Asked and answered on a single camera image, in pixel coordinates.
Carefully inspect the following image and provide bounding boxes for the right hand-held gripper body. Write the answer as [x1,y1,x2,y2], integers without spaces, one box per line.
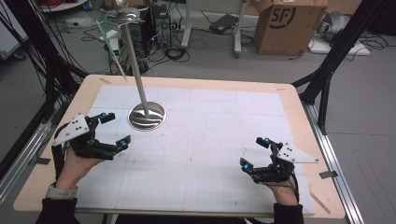
[250,142,319,185]

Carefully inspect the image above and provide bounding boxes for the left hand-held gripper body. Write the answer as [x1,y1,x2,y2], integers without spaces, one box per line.
[50,113,117,181]

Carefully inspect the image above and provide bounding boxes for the metal utensil stand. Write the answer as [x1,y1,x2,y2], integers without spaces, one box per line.
[104,0,167,132]

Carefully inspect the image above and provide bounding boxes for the wooden spatula with teal handle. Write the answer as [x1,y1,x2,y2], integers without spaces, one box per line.
[94,20,129,83]

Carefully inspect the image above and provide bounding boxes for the person's right hand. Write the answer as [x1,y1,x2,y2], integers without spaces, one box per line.
[265,177,300,205]

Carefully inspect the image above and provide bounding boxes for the person's left hand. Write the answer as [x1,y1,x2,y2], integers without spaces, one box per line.
[55,147,106,189]

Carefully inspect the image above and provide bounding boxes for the white grid mat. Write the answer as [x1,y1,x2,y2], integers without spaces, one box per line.
[74,84,317,217]

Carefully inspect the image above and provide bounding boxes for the grey wristwatch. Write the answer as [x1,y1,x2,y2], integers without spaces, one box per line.
[46,183,78,201]

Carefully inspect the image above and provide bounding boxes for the power supply with green display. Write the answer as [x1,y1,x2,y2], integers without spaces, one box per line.
[108,37,121,63]

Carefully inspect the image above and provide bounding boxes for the white power strip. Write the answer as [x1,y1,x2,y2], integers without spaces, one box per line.
[98,29,120,43]

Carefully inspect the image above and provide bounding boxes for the black computer tower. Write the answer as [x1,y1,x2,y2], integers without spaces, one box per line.
[151,4,173,49]

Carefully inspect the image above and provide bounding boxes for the cardboard box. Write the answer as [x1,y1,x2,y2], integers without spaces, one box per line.
[252,0,330,56]

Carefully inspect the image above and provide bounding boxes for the white round table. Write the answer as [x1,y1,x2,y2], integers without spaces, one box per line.
[40,0,90,13]

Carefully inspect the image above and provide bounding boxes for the white flat board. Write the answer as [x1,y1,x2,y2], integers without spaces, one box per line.
[307,36,372,57]

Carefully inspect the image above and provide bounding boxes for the black flat device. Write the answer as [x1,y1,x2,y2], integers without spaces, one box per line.
[208,13,239,35]

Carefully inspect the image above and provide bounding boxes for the grey rounded appliance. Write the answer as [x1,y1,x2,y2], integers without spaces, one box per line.
[317,11,352,43]

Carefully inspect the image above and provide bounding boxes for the aluminium rail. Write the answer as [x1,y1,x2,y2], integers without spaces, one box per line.
[0,122,53,203]
[303,102,365,224]

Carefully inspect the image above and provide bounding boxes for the coiled black cable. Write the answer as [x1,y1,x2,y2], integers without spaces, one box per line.
[163,46,191,63]

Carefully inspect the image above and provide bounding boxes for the black metal frame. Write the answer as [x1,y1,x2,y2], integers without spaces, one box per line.
[0,0,89,179]
[291,0,387,136]

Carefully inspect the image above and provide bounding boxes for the white stand frame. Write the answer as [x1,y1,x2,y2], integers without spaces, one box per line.
[181,0,250,59]

